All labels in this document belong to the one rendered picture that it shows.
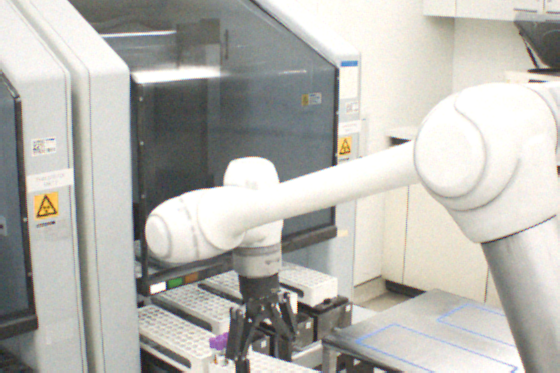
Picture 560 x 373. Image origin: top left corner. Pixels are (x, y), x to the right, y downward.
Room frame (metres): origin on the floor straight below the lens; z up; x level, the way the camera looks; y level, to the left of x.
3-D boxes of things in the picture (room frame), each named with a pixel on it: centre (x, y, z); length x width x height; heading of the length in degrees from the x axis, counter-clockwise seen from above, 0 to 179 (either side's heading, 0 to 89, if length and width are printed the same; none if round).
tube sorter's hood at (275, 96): (1.86, 0.24, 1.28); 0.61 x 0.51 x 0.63; 136
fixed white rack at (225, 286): (1.82, 0.08, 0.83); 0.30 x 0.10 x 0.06; 46
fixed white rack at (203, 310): (1.71, 0.19, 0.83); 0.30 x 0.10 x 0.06; 46
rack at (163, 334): (1.52, 0.22, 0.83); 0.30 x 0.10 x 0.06; 46
